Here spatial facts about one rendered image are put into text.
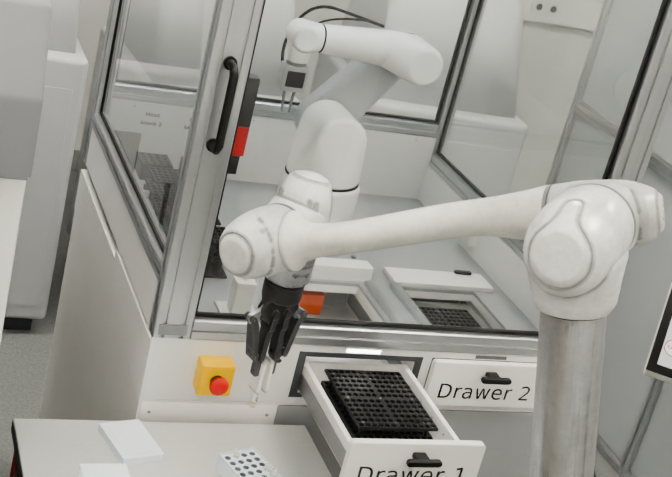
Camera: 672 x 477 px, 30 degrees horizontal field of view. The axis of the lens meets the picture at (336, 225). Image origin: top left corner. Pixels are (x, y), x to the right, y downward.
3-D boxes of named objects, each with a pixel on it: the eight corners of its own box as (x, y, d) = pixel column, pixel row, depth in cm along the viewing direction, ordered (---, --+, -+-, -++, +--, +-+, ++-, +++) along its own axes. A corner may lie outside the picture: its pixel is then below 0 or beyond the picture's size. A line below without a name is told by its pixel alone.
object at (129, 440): (163, 461, 246) (164, 453, 245) (122, 466, 241) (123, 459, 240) (137, 425, 255) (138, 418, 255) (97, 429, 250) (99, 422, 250)
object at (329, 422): (463, 479, 252) (471, 454, 250) (345, 479, 242) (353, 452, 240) (392, 375, 286) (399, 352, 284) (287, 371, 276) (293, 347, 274)
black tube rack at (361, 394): (430, 455, 257) (438, 428, 255) (351, 454, 250) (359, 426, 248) (391, 396, 276) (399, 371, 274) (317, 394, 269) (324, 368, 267)
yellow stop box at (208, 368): (230, 398, 258) (237, 368, 256) (197, 397, 255) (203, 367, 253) (224, 385, 263) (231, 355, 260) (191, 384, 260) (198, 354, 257)
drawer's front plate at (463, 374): (534, 408, 291) (548, 367, 287) (423, 404, 280) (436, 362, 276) (531, 404, 292) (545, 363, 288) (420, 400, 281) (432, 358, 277)
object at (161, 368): (561, 411, 296) (580, 358, 291) (139, 398, 257) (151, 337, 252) (413, 238, 377) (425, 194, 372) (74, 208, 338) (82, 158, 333)
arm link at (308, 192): (280, 233, 236) (245, 251, 224) (299, 157, 230) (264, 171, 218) (330, 254, 232) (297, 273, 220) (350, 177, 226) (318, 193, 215)
